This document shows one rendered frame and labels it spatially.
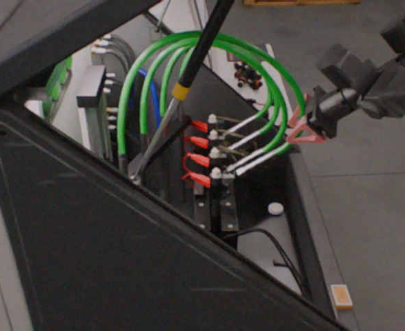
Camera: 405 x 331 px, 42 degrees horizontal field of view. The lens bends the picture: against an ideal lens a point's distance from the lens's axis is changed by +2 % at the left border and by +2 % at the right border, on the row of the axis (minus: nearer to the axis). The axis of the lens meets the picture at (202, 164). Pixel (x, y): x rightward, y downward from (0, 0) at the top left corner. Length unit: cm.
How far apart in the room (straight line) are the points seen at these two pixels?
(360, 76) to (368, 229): 186
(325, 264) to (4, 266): 65
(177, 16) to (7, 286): 77
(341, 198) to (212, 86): 170
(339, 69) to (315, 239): 43
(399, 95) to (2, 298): 71
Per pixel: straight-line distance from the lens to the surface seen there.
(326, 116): 104
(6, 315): 96
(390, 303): 246
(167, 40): 99
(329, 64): 97
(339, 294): 111
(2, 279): 89
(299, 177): 141
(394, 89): 91
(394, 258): 266
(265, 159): 112
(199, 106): 140
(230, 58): 199
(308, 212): 130
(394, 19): 116
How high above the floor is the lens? 176
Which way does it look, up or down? 35 degrees down
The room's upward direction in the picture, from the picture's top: straight up
